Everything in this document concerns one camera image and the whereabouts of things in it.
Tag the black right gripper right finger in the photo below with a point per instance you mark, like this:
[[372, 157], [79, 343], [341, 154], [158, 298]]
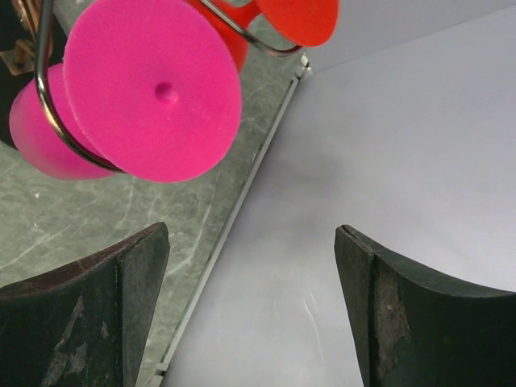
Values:
[[415, 326]]

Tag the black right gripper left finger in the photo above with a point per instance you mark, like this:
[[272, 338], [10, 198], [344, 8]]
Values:
[[85, 323]]

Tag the magenta plastic wine glass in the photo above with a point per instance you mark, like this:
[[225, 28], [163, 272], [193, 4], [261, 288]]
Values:
[[150, 86]]

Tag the red plastic wine glass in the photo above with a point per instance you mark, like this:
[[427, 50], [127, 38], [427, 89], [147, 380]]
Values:
[[303, 23]]

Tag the copper wire wine glass rack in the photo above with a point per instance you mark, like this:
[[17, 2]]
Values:
[[27, 44]]

